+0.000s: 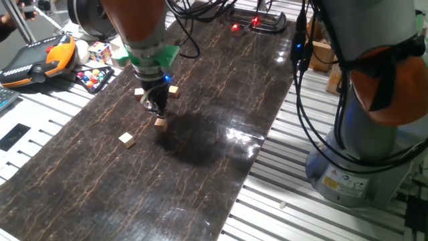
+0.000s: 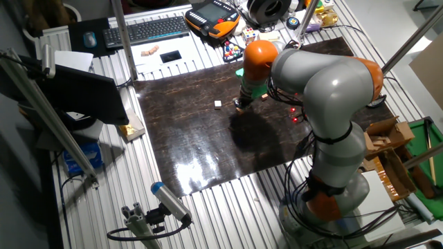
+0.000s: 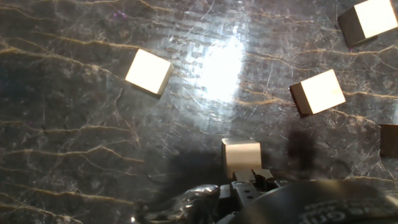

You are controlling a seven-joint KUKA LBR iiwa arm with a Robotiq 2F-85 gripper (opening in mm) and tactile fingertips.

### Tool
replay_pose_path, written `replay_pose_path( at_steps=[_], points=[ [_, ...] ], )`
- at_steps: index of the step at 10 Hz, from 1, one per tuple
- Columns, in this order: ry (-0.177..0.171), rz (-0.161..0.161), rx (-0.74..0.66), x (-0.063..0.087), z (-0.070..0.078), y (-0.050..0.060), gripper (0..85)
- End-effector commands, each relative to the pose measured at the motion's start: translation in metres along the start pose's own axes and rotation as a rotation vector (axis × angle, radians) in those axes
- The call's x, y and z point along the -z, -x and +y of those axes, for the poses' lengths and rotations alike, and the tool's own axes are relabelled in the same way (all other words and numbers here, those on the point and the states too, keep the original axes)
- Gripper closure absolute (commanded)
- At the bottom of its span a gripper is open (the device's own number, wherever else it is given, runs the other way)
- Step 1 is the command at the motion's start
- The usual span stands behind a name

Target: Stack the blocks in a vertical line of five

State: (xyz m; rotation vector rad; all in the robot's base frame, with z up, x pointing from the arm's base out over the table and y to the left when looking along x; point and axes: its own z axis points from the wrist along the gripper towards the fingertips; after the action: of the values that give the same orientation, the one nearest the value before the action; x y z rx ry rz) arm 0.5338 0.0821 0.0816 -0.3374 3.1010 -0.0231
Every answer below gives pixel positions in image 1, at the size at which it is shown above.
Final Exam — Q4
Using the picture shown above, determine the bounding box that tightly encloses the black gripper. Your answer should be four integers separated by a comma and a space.
135, 72, 171, 119

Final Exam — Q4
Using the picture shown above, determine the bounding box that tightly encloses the black handheld device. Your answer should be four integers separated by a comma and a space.
18, 0, 35, 19

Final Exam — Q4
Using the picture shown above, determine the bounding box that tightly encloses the forearm in dark sleeve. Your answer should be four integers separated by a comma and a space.
0, 22, 18, 44

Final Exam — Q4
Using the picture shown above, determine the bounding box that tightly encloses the person's hand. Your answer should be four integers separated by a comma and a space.
0, 1, 38, 27

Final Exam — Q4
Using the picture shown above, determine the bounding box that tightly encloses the black tray of coloured balls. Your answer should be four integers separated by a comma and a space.
74, 66, 115, 94

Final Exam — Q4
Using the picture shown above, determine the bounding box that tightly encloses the Rubik's cube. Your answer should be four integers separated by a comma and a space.
88, 41, 113, 64

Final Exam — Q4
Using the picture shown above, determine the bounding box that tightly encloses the white ball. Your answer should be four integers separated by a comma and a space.
74, 39, 90, 66

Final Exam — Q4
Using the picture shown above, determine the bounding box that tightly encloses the black filament spool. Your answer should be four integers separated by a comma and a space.
66, 0, 118, 38

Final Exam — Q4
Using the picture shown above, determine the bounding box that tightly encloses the thin metal rod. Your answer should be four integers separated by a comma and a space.
31, 5, 70, 36

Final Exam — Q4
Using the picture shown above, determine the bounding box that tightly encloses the black and orange teach pendant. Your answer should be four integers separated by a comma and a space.
0, 34, 76, 89

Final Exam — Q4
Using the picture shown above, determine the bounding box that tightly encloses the green felt mat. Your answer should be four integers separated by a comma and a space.
413, 9, 426, 34

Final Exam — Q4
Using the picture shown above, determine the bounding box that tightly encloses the black box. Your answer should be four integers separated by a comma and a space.
405, 195, 428, 235

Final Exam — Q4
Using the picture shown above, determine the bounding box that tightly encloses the black wrist cable bundle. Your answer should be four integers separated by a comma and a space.
165, 0, 235, 60

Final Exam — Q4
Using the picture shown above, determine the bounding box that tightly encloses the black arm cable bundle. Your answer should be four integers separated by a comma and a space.
289, 0, 428, 175

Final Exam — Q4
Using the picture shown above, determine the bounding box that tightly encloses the aluminium post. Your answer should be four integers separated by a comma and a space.
0, 0, 37, 44

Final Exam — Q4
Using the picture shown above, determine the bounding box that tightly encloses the black velcro strap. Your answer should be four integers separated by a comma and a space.
337, 33, 427, 113

